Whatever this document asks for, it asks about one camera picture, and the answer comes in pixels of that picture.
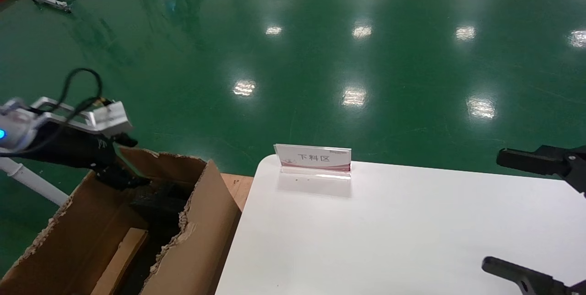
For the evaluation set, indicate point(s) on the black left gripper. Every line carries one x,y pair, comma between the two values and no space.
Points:
73,148

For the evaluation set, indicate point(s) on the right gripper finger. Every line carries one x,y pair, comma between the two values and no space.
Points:
535,281
549,162

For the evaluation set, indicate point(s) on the small cardboard box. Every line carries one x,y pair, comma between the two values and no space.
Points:
121,258

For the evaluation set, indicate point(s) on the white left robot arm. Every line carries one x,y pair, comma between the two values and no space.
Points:
16,125

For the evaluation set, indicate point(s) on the large open cardboard box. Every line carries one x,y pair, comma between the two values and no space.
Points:
206,240

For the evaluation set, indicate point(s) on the black foam insert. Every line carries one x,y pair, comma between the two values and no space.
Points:
160,205

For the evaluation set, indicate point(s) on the white pipe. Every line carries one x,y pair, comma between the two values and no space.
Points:
36,183

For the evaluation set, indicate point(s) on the wooden board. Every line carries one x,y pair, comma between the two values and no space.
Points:
238,187

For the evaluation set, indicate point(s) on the acrylic sign with red print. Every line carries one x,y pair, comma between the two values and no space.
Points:
313,157

